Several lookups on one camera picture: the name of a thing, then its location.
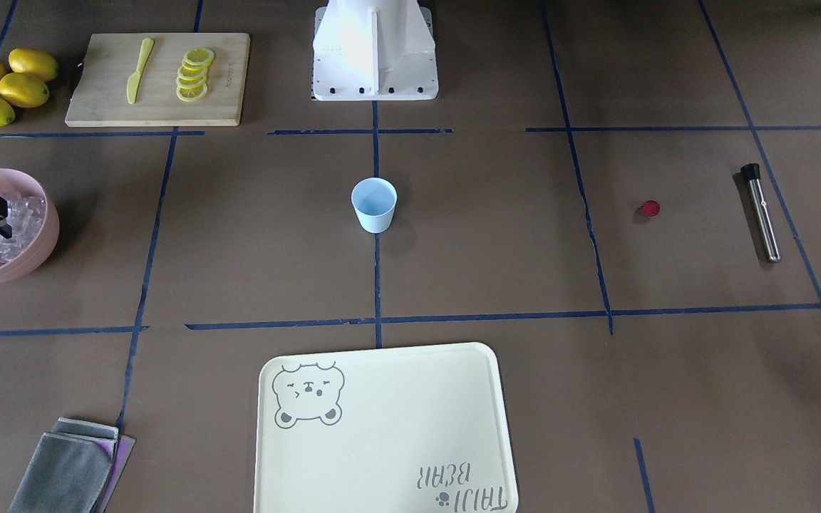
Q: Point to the pink bowl of ice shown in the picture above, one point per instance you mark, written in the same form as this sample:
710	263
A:
35	223

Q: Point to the light blue plastic cup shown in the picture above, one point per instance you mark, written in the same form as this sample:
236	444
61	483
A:
374	202

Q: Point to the whole yellow lemon middle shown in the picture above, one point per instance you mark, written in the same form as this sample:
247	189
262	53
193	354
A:
24	90

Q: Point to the wooden cutting board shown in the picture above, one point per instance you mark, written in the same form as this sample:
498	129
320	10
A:
100	99

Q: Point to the whole yellow lemon top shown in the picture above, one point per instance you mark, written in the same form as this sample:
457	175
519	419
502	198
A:
35	62

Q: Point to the yellow plastic knife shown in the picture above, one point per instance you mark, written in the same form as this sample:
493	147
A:
134	79

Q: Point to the lemon slice front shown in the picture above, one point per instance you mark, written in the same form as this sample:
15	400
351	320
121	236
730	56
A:
192	94

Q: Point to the lemon slice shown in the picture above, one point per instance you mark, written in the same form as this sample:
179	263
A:
192	94
198	58

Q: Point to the purple cloth underneath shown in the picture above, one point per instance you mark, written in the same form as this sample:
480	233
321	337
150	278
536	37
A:
123	449

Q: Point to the grey folded cloth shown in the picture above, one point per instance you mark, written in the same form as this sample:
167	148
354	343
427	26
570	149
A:
70	468

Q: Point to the lemon slice back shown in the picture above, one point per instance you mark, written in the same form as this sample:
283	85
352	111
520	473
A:
198	58

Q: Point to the cream bear serving tray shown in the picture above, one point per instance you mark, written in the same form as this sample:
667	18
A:
409	429

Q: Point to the red strawberry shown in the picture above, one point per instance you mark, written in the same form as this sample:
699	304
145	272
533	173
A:
650	209

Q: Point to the steel muddler black tip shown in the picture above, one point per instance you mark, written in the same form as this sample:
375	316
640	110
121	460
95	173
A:
751	174

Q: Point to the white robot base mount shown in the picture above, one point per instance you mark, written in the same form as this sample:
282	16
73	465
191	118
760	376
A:
374	51

